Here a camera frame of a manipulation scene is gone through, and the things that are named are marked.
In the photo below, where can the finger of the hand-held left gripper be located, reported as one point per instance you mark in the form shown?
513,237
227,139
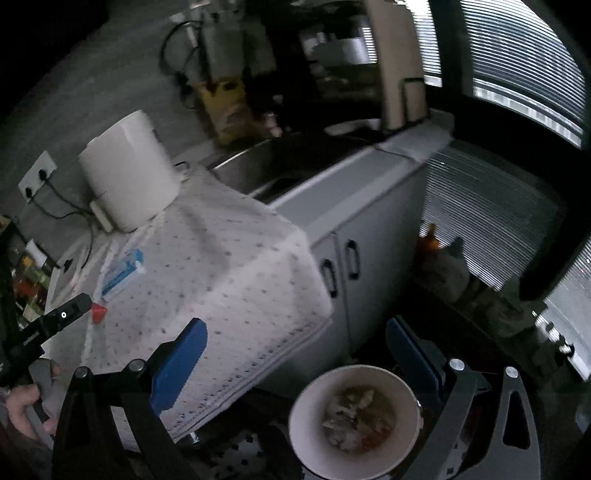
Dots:
69,314

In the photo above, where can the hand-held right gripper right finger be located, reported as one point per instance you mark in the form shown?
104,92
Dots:
411,355

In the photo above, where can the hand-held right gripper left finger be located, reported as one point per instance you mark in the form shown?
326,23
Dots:
182,364

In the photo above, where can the red packet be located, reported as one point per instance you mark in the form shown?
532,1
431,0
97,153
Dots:
99,313

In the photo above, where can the white round bin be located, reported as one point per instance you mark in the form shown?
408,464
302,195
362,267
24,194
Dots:
314,429

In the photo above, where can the person's left hand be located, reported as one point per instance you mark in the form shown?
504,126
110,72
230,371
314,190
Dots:
23,410

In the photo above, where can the cream appliance base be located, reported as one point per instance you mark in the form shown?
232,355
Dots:
64,277

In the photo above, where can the row of seasoning bottles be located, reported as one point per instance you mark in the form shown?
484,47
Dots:
30,277

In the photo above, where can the blue and white carton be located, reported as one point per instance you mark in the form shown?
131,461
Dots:
122,272

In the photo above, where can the black metal rack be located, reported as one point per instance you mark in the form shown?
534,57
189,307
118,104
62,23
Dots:
9,277

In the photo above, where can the dotted white tablecloth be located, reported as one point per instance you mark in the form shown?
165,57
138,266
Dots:
221,286

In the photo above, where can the grey bag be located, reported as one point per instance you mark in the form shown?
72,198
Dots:
445,272

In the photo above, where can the orange bottle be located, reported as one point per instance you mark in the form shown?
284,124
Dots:
429,237

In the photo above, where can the grey cabinet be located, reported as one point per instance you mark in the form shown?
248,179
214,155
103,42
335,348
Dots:
369,221

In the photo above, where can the white air fryer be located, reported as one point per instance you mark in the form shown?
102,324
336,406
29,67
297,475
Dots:
129,170

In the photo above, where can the window blinds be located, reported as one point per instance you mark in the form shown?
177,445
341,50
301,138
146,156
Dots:
489,217

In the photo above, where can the steel sink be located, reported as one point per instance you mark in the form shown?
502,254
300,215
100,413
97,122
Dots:
277,166

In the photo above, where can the white dish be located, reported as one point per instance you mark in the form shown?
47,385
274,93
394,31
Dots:
353,127

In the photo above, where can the small pink bottle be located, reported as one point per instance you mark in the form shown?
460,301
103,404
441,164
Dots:
273,123

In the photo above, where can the white double wall socket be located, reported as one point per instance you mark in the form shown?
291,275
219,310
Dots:
37,177

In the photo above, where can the grey wall appliance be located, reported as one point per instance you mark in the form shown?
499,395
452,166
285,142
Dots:
235,41

